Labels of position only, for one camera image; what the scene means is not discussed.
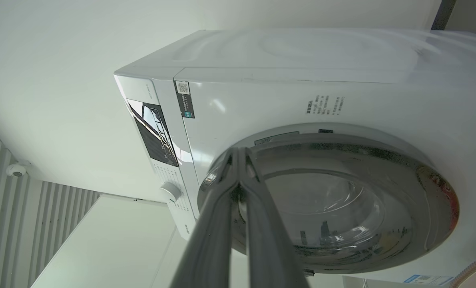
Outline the white front-load washing machine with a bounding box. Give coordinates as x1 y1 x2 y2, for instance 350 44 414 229
114 28 476 285

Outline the white round control knob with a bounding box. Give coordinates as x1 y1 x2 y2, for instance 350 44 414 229
160 182 182 203

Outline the white cabinet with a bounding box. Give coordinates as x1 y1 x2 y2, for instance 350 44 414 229
30 194 238 288

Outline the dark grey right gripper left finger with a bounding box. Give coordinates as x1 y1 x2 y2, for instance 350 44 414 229
170 148 240 288

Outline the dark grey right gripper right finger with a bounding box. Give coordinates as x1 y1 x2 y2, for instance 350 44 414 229
238 147 309 288

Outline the white dome security camera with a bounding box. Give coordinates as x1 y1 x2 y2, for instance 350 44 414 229
6 163 27 178

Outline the black QR code sticker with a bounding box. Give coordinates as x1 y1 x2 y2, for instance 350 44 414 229
175 81 195 119

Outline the round chrome washing machine door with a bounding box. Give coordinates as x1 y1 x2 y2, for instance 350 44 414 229
197 133 460 275

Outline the blue energy label sticker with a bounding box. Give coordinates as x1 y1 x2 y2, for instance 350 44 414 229
403 274 454 286

